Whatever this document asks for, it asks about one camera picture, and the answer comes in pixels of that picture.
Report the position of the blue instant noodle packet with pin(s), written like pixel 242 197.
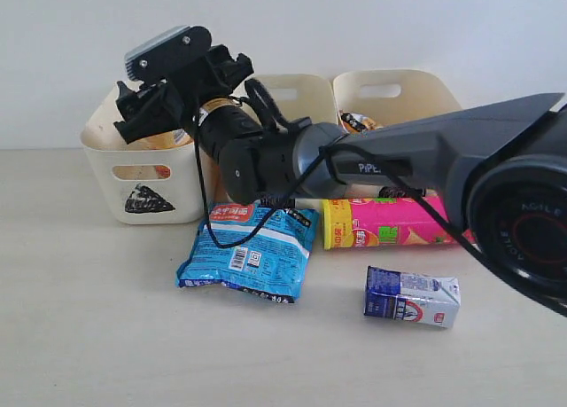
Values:
pixel 272 264

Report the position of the pink chips can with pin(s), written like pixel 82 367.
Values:
pixel 374 222

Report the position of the cream bin circle mark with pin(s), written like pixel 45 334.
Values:
pixel 393 96

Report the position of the cream bin square mark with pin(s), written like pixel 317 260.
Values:
pixel 297 96

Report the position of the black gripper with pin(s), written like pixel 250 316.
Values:
pixel 198 95

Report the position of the cream bin triangle mark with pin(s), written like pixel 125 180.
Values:
pixel 140 201

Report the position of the yellow chips can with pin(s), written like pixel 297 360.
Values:
pixel 169 140

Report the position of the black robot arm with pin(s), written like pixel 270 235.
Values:
pixel 500 170

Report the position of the orange instant noodle packet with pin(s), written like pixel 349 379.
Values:
pixel 357 122

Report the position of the blue white milk carton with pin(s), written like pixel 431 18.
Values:
pixel 411 297

